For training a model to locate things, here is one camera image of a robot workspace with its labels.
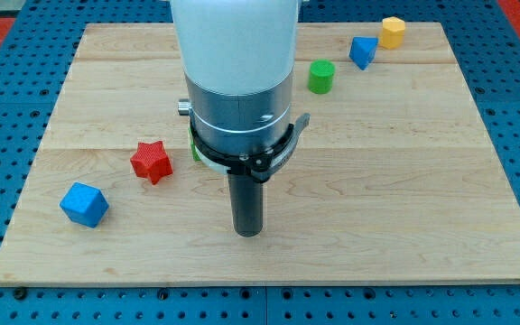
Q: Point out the green block behind arm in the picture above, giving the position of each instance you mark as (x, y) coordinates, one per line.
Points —
(193, 148)

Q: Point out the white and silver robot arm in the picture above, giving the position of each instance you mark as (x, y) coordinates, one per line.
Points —
(238, 58)

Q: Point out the light wooden board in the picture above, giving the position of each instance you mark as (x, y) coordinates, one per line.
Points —
(394, 181)

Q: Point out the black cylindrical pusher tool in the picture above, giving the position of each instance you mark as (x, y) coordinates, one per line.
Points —
(246, 198)

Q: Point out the green cylinder block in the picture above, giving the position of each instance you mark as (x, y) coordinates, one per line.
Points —
(321, 76)

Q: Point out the red star block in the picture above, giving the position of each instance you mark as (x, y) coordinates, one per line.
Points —
(151, 161)

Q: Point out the blue triangular block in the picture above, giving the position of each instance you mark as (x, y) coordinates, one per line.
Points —
(363, 50)

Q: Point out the blue cube block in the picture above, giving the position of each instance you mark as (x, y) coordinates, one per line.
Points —
(84, 205)

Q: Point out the yellow hexagonal block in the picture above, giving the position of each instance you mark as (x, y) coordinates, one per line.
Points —
(392, 33)

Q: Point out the blue perforated metal base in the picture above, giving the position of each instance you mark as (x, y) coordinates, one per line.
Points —
(34, 60)

